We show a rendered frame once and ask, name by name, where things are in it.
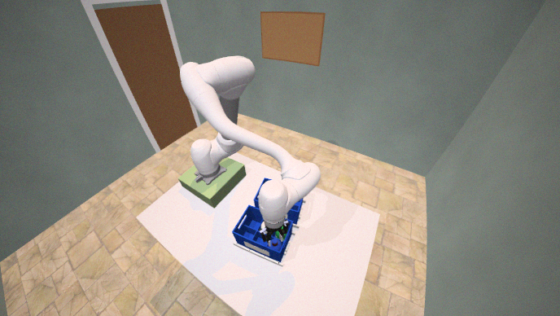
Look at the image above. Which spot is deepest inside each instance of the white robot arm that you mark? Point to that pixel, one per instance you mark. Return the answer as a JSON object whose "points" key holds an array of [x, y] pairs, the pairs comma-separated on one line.
{"points": [[229, 77]]}

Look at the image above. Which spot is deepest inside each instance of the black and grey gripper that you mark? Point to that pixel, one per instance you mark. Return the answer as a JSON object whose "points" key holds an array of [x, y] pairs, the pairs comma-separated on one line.
{"points": [[271, 231]]}

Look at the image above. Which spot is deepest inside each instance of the blue crate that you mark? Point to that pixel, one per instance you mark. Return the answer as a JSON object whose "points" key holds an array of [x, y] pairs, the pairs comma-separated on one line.
{"points": [[250, 226], [292, 214]]}

